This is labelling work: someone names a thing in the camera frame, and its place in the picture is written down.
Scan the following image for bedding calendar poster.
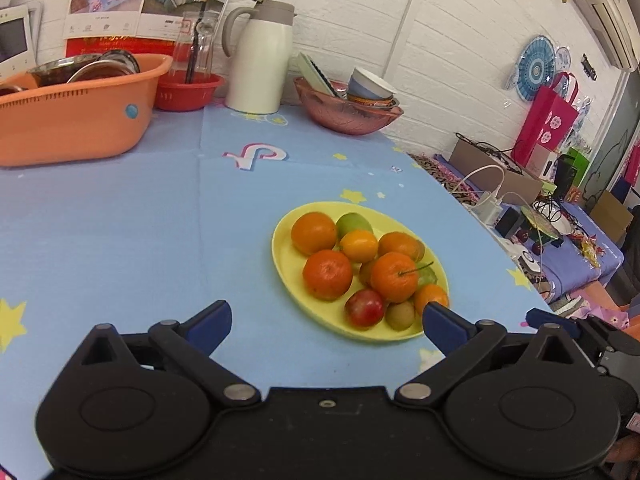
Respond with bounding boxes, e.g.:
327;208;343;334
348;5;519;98
63;0;227;55

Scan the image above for small yellow-orange citrus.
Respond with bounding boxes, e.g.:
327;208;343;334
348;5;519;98
340;230;378;263

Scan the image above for large orange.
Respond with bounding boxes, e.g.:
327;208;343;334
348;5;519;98
378;231;425;262

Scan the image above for white air conditioner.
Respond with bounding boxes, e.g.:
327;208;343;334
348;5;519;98
574;0;639;73

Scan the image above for brown-red plum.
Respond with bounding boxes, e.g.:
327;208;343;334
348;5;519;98
358;259;376;287

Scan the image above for orange plastic basket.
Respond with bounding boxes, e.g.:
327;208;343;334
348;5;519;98
0;53;171;167

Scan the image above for brown kiwi fruit front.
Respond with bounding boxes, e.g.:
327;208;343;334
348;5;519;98
385;301;416;332

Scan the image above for white countertop appliance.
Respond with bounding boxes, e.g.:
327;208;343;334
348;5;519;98
0;2;42;79

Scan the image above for glass pitcher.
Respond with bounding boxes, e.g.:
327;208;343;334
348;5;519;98
169;2;219;84

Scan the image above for metal bowls in basket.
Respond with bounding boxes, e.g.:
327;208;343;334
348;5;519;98
27;49;141;88

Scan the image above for white charger with cable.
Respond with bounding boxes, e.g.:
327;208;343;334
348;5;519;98
450;164;506;226

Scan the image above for white thermos jug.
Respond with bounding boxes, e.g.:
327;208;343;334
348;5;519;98
221;0;296;115

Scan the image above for dark orange tangerine on plate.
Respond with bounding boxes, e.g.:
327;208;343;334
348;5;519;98
303;249;352;301

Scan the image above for white blue ceramic bowl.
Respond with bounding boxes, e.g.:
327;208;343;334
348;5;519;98
347;67;396;101

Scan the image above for yellow plastic plate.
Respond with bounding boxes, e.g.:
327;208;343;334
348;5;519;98
271;202;450;344

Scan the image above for green apple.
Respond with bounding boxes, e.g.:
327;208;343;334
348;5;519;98
416;264;437;289

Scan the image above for red plastic bowl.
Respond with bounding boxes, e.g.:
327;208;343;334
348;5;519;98
154;72;226;113

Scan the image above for pink glass bowl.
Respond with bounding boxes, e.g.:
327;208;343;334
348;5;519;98
294;77;404;136

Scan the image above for small orange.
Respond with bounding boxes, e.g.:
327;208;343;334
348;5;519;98
413;284;449;316

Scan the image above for white dish in bowl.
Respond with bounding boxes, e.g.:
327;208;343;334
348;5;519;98
296;52;340;98

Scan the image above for green fruit on plate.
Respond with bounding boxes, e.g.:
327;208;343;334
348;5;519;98
336;212;373;240

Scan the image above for blue round wall fan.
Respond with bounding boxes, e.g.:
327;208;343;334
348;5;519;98
515;35;555;102

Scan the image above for red apple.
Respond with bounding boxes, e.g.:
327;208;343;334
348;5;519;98
344;288;385;330

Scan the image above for brown cardboard box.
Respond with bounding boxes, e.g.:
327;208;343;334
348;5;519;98
448;140;542;204

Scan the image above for orange with black stem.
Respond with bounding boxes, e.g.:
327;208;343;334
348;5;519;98
370;252;433;304

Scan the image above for pink gift bag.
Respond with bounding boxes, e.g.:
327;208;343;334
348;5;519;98
511;72;579;166

